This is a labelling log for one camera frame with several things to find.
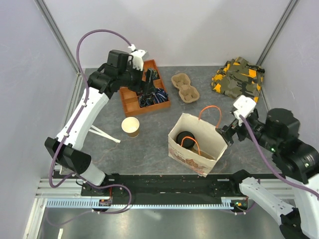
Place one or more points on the camouflage folded garment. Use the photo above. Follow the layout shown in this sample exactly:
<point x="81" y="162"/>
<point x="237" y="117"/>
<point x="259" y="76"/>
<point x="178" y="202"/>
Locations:
<point x="239" y="77"/>

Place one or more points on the dark blue rolled sock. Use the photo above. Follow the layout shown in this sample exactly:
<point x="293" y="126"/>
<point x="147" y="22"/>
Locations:
<point x="146" y="100"/>

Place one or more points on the orange compartment tray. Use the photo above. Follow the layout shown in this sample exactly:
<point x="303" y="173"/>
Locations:
<point x="130" y="99"/>

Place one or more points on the slotted cable duct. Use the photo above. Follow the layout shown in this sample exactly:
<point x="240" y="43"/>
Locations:
<point x="87" y="203"/>

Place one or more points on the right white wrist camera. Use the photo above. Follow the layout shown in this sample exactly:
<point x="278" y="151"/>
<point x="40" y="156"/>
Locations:
<point x="243" y="107"/>

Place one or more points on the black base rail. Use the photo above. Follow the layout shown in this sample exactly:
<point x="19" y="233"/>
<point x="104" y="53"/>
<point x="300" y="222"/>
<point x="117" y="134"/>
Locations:
<point x="167" y="189"/>

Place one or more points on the right aluminium frame post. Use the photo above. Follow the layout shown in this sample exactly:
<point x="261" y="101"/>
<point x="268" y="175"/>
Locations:
<point x="277" y="30"/>

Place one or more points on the blue striped rolled sock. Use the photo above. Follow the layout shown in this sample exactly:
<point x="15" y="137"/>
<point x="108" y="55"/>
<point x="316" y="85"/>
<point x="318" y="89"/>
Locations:
<point x="160" y="96"/>

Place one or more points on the cardboard cup carrier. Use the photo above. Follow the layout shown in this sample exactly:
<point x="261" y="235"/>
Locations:
<point x="202" y="153"/>
<point x="186" y="91"/>

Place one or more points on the aluminium frame post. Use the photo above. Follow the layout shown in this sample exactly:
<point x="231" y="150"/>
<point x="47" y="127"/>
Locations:
<point x="277" y="30"/>
<point x="56" y="32"/>

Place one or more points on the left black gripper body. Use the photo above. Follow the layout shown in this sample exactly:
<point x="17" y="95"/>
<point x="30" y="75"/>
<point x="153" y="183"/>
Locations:
<point x="137" y="84"/>

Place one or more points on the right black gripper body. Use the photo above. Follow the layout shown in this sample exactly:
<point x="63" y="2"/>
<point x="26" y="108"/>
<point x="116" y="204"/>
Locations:
<point x="256" y="126"/>

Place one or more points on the white paper takeout bag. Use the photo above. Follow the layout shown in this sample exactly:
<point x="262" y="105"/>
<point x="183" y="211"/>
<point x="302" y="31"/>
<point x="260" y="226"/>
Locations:
<point x="206" y="139"/>

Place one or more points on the green rolled sock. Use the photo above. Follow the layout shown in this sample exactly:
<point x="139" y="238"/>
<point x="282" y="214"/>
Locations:
<point x="154" y="75"/>

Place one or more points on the left aluminium frame post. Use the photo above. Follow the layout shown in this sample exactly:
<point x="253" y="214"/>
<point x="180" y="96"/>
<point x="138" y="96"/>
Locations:
<point x="56" y="32"/>

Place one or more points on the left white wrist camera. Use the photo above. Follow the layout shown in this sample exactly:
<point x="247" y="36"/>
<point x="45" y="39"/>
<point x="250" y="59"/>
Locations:
<point x="139" y="56"/>

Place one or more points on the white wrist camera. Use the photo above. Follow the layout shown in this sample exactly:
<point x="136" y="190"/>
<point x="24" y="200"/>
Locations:
<point x="139" y="56"/>
<point x="243" y="107"/>

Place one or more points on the black plastic cup lid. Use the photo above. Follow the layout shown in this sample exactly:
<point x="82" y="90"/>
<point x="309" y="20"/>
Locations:
<point x="185" y="139"/>

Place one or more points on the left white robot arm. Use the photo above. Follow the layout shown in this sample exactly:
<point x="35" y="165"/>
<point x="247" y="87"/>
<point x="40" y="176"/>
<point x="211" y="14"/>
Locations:
<point x="122" y="69"/>

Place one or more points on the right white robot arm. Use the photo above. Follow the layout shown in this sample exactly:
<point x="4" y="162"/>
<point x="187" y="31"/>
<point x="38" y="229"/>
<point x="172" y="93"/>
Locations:
<point x="291" y="160"/>

